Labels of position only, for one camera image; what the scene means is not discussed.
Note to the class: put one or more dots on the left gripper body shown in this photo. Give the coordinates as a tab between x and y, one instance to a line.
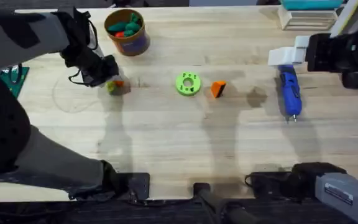
85	62

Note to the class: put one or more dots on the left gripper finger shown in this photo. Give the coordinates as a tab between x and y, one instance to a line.
120	76
119	83

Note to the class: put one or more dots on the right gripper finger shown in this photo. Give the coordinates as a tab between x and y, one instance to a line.
286	56
301	41

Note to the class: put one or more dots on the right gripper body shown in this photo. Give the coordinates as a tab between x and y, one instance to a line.
331	51

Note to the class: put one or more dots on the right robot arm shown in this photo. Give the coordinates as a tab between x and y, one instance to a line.
346	193

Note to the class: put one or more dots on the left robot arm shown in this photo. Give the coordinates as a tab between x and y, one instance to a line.
11	34

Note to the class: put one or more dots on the yellow-green toy vegetable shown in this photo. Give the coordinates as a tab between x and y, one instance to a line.
111	88

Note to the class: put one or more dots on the blue electric screwdriver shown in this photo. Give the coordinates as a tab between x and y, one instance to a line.
291	90

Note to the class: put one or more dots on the white slatted box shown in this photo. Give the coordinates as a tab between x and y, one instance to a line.
306	19

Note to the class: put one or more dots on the teal box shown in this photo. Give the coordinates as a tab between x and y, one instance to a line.
309	4

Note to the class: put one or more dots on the brown tub with toys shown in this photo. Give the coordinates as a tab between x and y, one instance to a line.
127	32

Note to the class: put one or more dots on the green disc with holes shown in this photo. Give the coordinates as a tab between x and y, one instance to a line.
188	84

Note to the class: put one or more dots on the green board with tools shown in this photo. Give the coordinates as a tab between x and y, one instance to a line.
12	77

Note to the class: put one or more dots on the orange ribbed wedge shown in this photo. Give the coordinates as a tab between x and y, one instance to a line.
218	88

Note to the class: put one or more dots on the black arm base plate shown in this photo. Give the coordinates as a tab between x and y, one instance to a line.
269	183
138	186

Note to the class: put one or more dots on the black rail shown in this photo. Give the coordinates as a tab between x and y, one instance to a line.
104	214

